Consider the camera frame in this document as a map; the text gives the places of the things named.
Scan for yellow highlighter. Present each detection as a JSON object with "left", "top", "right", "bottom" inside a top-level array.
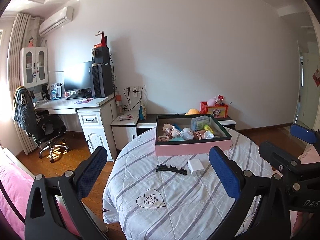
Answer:
[{"left": 204, "top": 125, "right": 214, "bottom": 134}]

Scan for clear plastic swab box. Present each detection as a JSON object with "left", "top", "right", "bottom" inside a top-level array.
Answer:
[{"left": 191, "top": 115, "right": 210, "bottom": 131}]

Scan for white unicorn toy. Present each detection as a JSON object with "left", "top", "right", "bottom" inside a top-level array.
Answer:
[{"left": 180, "top": 133, "right": 194, "bottom": 140}]

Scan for pig figurine toy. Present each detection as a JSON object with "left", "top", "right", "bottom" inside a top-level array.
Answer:
[{"left": 171, "top": 128, "right": 180, "bottom": 138}]

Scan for baby doll blue clothes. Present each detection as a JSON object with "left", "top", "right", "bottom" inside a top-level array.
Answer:
[{"left": 162, "top": 124, "right": 173, "bottom": 133}]

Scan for white round piggy bank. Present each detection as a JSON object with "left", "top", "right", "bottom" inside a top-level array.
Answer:
[{"left": 180, "top": 127, "right": 193, "bottom": 135}]

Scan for blue highlighter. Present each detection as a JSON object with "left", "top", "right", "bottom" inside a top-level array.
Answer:
[{"left": 173, "top": 124, "right": 182, "bottom": 132}]

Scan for person's hand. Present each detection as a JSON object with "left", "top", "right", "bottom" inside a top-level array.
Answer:
[{"left": 292, "top": 212, "right": 313, "bottom": 236}]

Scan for white door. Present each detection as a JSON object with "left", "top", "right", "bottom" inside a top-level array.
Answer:
[{"left": 293, "top": 41, "right": 319, "bottom": 128}]

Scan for pink sofa cushion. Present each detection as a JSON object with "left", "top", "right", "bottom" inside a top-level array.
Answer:
[{"left": 0, "top": 147, "right": 81, "bottom": 240}]

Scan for red toy crate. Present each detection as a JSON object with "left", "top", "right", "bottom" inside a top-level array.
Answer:
[{"left": 200, "top": 101, "right": 228, "bottom": 119}]

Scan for white charger adapter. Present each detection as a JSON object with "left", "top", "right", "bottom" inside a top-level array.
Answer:
[{"left": 187, "top": 159, "right": 205, "bottom": 176}]

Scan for white striped quilt cover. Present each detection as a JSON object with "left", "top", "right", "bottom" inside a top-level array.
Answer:
[{"left": 102, "top": 126, "right": 275, "bottom": 240}]

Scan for rose gold cup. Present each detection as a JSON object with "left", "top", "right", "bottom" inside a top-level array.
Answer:
[{"left": 193, "top": 131, "right": 203, "bottom": 140}]

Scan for pink plush in crate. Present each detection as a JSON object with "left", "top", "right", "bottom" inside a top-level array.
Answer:
[{"left": 207, "top": 98, "right": 216, "bottom": 107}]

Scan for black office chair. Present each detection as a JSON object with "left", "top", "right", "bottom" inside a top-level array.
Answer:
[{"left": 14, "top": 86, "right": 69, "bottom": 163}]

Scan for pink storage box green rim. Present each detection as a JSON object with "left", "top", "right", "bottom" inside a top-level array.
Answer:
[{"left": 155, "top": 114, "right": 232, "bottom": 157}]

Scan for yellow octopus plush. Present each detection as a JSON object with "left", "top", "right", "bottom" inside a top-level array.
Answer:
[{"left": 186, "top": 108, "right": 201, "bottom": 115}]

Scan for black hair clip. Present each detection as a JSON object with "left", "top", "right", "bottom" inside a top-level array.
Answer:
[{"left": 156, "top": 164, "right": 188, "bottom": 176}]

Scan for pink block toy house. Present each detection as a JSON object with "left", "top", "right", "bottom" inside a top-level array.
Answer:
[{"left": 157, "top": 135, "right": 171, "bottom": 142}]

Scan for white desk with drawers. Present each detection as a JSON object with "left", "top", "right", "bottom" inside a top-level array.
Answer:
[{"left": 36, "top": 94, "right": 117, "bottom": 161}]

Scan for low white black cabinet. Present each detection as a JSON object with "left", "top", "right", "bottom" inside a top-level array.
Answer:
[{"left": 110, "top": 110, "right": 237, "bottom": 151}]

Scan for computer monitor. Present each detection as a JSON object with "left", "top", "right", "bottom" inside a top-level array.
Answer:
[{"left": 63, "top": 61, "right": 93, "bottom": 92}]

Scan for black computer tower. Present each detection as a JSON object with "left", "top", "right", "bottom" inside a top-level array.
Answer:
[{"left": 90, "top": 63, "right": 114, "bottom": 98}]

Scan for white glass door cabinet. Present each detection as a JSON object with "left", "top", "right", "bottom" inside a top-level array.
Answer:
[{"left": 20, "top": 47, "right": 48, "bottom": 88}]

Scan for black speaker box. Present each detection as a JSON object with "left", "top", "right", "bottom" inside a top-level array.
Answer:
[{"left": 92, "top": 47, "right": 110, "bottom": 64}]

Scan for white air conditioner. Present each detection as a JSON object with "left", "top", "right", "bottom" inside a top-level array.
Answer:
[{"left": 39, "top": 7, "right": 74, "bottom": 37}]

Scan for wall power sockets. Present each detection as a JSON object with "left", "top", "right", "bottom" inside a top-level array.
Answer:
[{"left": 125, "top": 85, "right": 146, "bottom": 93}]

